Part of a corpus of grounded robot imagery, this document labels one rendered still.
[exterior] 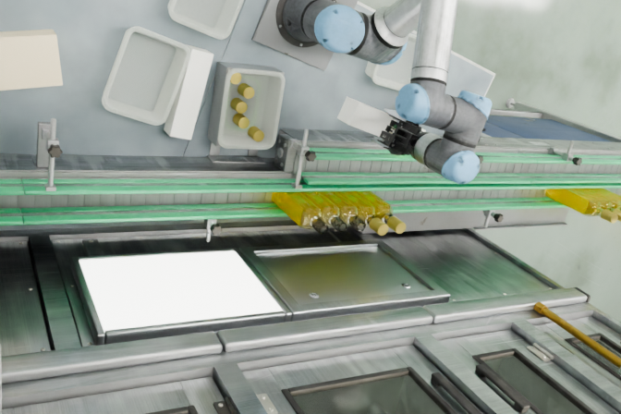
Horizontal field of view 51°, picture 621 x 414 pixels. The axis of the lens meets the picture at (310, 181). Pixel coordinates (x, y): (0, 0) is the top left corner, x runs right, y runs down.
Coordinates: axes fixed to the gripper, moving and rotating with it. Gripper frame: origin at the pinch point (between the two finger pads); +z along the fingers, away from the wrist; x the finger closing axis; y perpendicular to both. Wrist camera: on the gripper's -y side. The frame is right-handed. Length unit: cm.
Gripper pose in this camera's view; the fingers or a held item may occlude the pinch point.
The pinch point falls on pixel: (384, 126)
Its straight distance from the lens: 170.1
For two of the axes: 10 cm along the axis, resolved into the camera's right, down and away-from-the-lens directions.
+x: -4.0, 9.0, 1.7
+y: -8.0, -2.5, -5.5
